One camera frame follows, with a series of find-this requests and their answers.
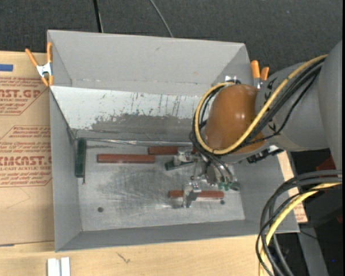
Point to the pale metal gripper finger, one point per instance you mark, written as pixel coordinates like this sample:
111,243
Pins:
183,157
189,195

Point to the dark green flat block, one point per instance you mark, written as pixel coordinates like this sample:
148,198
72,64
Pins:
171,165
80,158

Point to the red-brown flat block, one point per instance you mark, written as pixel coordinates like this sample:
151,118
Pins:
162,150
126,158
210,194

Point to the grey metal bin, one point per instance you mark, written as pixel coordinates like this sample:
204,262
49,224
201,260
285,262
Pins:
132,206

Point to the brown cardboard board red print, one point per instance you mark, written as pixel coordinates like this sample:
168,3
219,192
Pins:
23,200

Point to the black cylinder on white bracket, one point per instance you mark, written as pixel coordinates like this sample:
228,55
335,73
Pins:
260,155

